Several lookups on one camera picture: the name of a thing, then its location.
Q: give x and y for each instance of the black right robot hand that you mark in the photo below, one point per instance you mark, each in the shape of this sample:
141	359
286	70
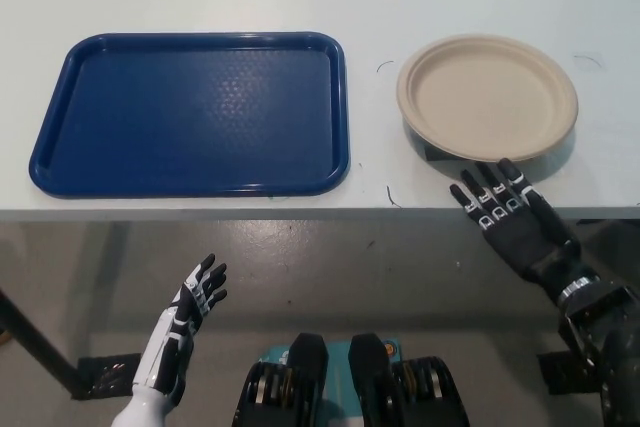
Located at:
525	237

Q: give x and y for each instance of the white and black left hand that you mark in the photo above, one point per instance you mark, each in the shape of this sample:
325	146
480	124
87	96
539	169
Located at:
180	327

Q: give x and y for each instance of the beige paper plate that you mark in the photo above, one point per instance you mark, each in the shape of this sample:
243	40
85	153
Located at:
487	97

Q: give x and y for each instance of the black table foot plate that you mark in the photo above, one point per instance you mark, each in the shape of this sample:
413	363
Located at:
560	372
112	372

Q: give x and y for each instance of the blue plastic tray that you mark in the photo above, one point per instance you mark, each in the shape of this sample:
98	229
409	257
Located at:
150	122

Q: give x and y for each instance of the black robot left leg block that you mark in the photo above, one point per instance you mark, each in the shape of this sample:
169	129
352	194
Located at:
305	372

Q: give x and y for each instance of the black robot leg block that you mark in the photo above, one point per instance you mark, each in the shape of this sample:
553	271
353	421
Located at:
372	377
305	372

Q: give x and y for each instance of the black table leg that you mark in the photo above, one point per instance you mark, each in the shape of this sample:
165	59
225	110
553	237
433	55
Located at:
40	342

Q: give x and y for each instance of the grey perforated plastic basket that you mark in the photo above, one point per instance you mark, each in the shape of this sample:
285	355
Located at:
417	134

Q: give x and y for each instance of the black robot legs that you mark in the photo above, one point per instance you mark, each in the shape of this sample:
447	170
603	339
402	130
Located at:
338	364

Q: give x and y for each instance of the black robot right leg block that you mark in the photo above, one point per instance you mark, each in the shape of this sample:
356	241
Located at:
372	377

